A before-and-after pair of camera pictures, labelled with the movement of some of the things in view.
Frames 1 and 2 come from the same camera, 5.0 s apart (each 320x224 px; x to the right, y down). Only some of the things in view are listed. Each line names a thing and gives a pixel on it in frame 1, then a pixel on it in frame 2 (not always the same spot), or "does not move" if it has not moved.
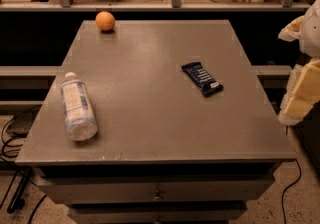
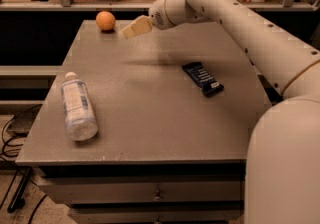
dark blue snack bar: [206, 82] does not move
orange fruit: [105, 21] does not move
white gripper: [311, 33] -> [157, 14]
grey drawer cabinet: [156, 122] does not move
